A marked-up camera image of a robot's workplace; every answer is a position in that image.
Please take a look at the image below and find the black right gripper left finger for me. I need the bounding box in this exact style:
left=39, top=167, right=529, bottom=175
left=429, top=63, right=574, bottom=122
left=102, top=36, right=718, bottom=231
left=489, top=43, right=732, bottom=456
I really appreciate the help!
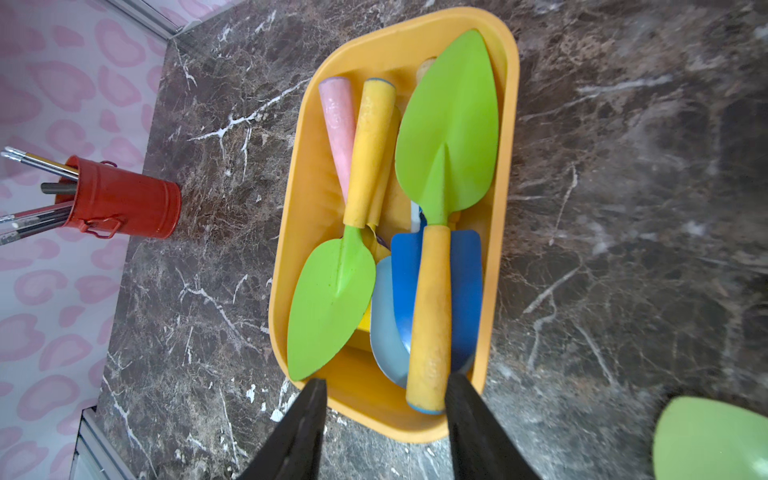
left=238, top=379, right=327, bottom=479

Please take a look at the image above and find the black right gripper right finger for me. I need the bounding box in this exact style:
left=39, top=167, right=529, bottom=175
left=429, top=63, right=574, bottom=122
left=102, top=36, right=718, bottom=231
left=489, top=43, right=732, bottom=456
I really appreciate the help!
left=445, top=373, right=540, bottom=479

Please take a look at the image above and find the light blue shovel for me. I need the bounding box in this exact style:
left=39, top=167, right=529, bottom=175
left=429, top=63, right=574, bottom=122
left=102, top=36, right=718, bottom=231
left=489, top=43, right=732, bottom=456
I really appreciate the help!
left=370, top=238, right=401, bottom=387

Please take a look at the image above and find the green pointed trowel yellow handle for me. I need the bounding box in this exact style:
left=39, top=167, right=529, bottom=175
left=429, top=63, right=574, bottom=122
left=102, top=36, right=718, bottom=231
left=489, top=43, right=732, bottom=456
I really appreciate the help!
left=287, top=78, right=396, bottom=381

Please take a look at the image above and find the blue shovel wooden handle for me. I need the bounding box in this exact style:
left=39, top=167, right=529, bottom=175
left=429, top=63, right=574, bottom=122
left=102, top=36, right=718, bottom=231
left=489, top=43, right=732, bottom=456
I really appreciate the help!
left=389, top=56, right=485, bottom=374

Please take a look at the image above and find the pale green shovel wooden handle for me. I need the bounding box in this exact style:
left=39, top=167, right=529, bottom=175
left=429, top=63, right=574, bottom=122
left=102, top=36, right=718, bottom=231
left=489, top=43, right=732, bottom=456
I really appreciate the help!
left=652, top=396, right=767, bottom=479

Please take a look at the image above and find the yellow shovel yellow handle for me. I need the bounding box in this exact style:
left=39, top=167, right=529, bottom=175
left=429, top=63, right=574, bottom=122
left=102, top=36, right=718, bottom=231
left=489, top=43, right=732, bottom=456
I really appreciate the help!
left=357, top=107, right=415, bottom=334

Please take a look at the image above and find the narrow green trowel yellow handle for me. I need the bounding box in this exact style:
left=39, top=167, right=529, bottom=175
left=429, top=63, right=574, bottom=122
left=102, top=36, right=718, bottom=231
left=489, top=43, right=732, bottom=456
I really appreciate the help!
left=395, top=30, right=499, bottom=414

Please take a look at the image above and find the purple shovel pink handle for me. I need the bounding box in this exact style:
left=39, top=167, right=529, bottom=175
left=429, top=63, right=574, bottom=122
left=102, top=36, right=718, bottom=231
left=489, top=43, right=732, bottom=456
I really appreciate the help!
left=318, top=76, right=356, bottom=202

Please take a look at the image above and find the red pen cup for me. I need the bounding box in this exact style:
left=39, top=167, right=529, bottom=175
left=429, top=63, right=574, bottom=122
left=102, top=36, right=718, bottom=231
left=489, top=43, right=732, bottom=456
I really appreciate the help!
left=0, top=145, right=183, bottom=247

